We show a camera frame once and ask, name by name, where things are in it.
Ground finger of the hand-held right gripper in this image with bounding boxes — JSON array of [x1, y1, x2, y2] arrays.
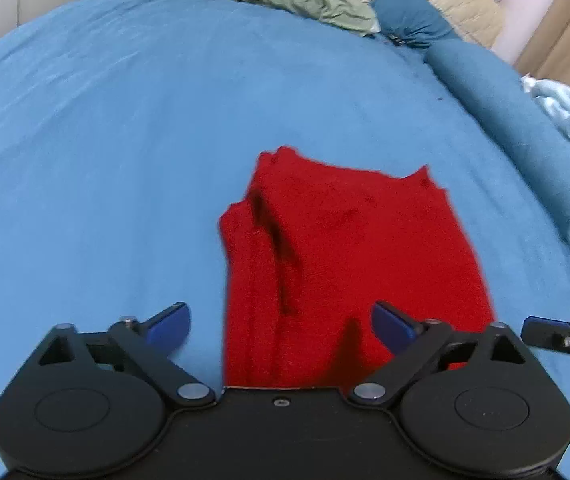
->
[[521, 316, 570, 366]]

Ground blue pillow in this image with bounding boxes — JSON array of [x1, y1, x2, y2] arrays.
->
[[371, 0, 458, 50]]

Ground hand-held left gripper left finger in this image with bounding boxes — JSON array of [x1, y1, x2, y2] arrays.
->
[[30, 302, 217, 407]]

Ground white quilted headboard cover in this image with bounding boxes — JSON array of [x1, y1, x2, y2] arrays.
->
[[152, 0, 516, 50]]

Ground red knit sweater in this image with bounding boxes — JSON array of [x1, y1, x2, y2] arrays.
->
[[217, 145, 498, 390]]

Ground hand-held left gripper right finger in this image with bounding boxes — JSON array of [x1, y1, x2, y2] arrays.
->
[[347, 301, 542, 406]]

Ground blue duvet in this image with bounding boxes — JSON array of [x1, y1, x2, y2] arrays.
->
[[424, 40, 570, 277]]

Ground blue bed sheet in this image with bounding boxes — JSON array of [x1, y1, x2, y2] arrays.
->
[[0, 0, 570, 480]]

